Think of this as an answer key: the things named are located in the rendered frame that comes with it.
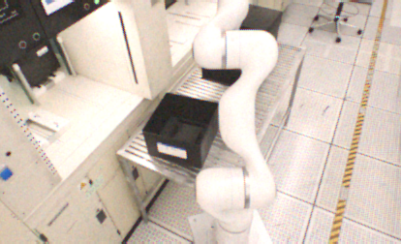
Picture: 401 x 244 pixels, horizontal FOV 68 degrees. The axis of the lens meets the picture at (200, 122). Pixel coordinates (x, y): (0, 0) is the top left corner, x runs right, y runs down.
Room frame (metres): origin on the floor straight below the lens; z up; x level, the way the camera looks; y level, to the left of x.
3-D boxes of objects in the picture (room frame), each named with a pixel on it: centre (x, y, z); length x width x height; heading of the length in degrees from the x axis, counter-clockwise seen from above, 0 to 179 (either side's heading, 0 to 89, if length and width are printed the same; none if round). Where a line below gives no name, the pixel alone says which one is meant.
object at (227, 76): (1.26, -0.21, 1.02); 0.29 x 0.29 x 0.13; 62
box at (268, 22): (1.72, -0.35, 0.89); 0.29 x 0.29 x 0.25; 55
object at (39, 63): (1.35, 0.90, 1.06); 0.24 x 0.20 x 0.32; 151
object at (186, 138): (0.96, 0.09, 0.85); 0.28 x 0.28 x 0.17; 68
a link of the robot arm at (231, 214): (0.46, -0.06, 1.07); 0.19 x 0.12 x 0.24; 88
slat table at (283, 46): (1.32, -0.16, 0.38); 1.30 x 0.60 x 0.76; 150
